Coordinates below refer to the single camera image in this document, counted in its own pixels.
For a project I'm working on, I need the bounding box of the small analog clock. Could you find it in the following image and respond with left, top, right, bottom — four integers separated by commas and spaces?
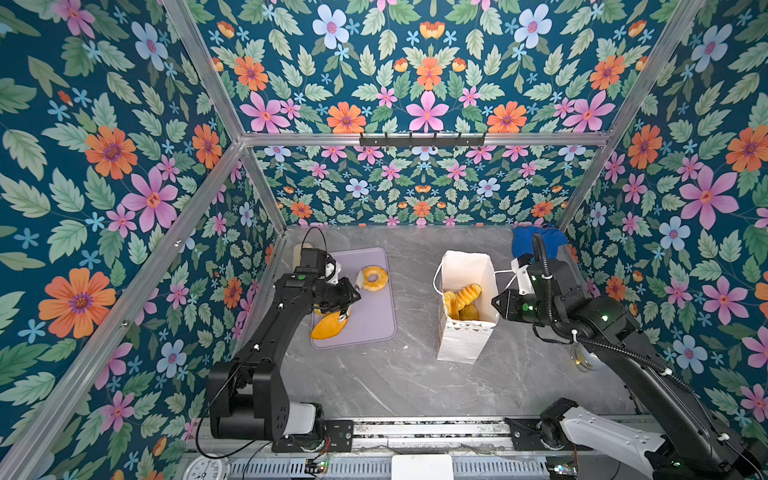
570, 345, 606, 373

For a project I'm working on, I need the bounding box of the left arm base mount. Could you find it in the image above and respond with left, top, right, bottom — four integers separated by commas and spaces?
271, 402, 355, 455

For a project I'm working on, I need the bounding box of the large orange wedge bread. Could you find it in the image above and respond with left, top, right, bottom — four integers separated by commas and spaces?
310, 311, 349, 340

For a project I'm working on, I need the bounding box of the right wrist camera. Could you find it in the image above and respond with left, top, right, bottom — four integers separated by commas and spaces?
511, 253, 534, 295

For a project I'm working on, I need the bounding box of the scalloped yellow bread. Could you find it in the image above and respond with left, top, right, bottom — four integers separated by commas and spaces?
443, 291, 460, 320

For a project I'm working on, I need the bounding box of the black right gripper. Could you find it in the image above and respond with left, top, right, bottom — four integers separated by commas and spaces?
487, 287, 562, 332

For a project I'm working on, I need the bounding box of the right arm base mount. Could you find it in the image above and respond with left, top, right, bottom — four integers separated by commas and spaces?
503, 398, 591, 452

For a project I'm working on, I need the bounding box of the round white gauge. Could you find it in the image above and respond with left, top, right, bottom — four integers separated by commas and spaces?
181, 456, 230, 480

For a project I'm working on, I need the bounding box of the white box on rail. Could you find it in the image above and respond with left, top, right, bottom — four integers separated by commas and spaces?
391, 454, 454, 480

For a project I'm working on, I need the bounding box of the black hook rail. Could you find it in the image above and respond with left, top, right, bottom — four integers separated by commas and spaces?
358, 132, 486, 149

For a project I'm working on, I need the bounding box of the oval orange bread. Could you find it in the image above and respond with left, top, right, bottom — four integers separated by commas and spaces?
459, 303, 480, 321

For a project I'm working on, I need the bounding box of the ribbed spiral bread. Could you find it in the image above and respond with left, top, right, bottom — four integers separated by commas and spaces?
455, 284, 482, 310

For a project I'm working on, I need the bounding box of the blue cap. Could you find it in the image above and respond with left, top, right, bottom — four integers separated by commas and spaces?
511, 224, 569, 260

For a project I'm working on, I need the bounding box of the white cartoon paper bag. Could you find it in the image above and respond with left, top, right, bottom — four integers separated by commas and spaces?
432, 250, 518, 364

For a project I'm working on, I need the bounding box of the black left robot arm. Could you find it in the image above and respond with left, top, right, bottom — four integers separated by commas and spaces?
206, 273, 361, 442

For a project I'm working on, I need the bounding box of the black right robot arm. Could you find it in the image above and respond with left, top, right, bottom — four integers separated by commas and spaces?
491, 227, 767, 479

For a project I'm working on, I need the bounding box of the lilac plastic tray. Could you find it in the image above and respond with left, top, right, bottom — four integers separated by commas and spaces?
310, 247, 398, 349

